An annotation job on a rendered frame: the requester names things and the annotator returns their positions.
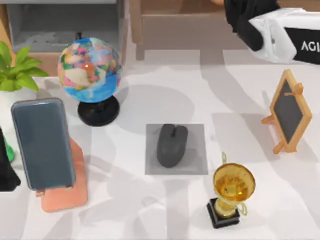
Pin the dark grey computer mouse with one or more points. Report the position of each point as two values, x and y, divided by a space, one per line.
172 146

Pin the grey mouse pad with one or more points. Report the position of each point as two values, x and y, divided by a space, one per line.
197 160

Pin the colourful globe with black base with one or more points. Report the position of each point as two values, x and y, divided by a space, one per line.
88 67

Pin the pale wooden open shelf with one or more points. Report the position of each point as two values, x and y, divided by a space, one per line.
180 30

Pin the gold trophy with black base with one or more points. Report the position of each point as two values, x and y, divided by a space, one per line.
231 185

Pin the salmon phone stand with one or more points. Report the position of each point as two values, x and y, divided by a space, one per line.
72 190

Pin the grey smartphone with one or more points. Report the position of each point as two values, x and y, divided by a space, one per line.
42 142

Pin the wooden framed blackboard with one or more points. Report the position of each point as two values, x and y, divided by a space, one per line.
288 117

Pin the grey cabinet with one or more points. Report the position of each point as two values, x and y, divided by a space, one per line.
67 22

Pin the green plant in white pot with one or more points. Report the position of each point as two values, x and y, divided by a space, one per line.
17 72

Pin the small green object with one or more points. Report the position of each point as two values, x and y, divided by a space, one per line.
10 153

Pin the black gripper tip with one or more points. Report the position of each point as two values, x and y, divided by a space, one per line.
6 172

